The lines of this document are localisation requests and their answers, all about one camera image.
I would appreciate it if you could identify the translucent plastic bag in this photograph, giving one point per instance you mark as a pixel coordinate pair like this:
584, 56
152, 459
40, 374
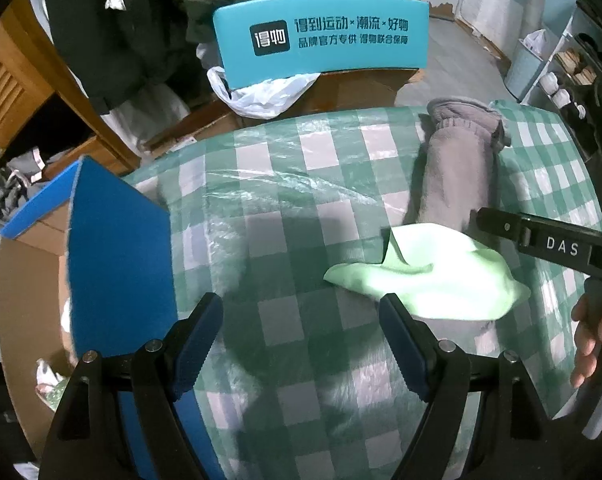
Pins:
151, 115

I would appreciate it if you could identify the sparkly green pouch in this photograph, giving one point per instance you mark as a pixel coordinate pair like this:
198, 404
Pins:
56, 396

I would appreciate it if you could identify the brown cardboard box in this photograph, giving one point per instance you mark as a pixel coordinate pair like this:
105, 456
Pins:
356, 90

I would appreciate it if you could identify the white storage shelf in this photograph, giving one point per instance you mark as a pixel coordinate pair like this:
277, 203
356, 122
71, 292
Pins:
566, 60

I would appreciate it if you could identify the blue cardboard box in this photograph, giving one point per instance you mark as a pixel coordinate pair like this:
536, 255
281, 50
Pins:
121, 260

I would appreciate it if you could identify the green checked tablecloth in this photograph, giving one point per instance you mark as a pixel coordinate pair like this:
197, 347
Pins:
306, 240

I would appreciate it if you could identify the small white bottle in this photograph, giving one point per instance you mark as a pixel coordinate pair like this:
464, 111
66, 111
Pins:
548, 82
561, 97
578, 110

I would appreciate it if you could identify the person's right hand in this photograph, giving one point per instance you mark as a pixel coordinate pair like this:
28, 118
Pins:
583, 345

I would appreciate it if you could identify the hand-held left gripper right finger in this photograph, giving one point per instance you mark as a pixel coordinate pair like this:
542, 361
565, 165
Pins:
406, 350

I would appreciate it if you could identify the black jacket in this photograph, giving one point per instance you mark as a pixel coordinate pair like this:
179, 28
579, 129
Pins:
131, 35

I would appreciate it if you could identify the white plastic bag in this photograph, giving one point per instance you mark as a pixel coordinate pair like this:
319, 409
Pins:
261, 100

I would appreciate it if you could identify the light green cloth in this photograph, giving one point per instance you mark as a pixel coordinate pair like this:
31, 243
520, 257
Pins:
446, 280

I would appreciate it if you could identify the wooden louvered cabinet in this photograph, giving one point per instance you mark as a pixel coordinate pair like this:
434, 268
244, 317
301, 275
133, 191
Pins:
11, 80

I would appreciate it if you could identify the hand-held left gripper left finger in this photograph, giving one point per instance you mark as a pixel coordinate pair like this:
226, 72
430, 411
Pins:
196, 350

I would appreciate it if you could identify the light blue trash bin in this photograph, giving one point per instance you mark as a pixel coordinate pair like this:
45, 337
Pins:
523, 75

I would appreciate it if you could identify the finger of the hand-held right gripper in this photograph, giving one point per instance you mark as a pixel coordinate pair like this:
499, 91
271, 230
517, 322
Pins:
551, 245

